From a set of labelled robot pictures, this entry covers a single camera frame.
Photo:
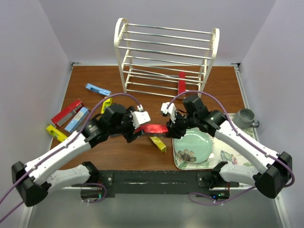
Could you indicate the leaf-pattern serving tray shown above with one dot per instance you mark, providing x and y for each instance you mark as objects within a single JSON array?
[{"x": 221, "y": 153}]

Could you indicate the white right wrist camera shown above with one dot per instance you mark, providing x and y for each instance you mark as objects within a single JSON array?
[{"x": 169, "y": 110}]

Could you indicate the yellow toothpaste box left edge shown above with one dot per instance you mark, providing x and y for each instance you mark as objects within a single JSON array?
[{"x": 55, "y": 133}]

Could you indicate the yellow toothpaste box upright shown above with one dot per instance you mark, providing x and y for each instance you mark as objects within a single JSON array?
[{"x": 108, "y": 102}]

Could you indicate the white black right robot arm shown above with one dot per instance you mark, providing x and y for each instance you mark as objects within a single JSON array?
[{"x": 270, "y": 171}]

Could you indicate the cream metal-rod shelf rack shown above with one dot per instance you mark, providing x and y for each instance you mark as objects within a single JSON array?
[{"x": 150, "y": 58}]

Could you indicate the blue silver toothpaste box left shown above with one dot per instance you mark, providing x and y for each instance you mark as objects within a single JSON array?
[{"x": 77, "y": 120}]

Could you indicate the light blue toothpaste box far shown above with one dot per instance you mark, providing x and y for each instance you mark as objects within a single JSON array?
[{"x": 97, "y": 89}]

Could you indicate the grey ceramic mug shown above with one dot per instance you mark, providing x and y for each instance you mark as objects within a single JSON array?
[{"x": 245, "y": 118}]

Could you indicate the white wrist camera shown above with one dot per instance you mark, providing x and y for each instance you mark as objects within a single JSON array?
[
  {"x": 140, "y": 117},
  {"x": 169, "y": 110}
]

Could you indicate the green ceramic plate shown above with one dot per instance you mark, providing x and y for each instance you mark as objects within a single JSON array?
[{"x": 194, "y": 147}]

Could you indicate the red toothpaste box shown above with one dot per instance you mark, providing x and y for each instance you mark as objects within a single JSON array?
[
  {"x": 181, "y": 82},
  {"x": 153, "y": 130},
  {"x": 67, "y": 113}
]

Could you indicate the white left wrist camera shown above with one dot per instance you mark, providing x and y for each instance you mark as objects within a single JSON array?
[{"x": 140, "y": 117}]

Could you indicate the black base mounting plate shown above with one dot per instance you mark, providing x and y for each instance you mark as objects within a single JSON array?
[{"x": 147, "y": 182}]

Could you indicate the crumpled yellow toothpaste box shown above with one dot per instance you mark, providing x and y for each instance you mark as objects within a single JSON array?
[{"x": 159, "y": 144}]

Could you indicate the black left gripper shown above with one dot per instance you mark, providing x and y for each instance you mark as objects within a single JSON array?
[{"x": 130, "y": 136}]

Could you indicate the aluminium frame rail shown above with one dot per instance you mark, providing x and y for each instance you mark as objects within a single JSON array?
[{"x": 157, "y": 199}]

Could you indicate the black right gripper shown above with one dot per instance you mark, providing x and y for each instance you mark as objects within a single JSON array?
[{"x": 174, "y": 130}]

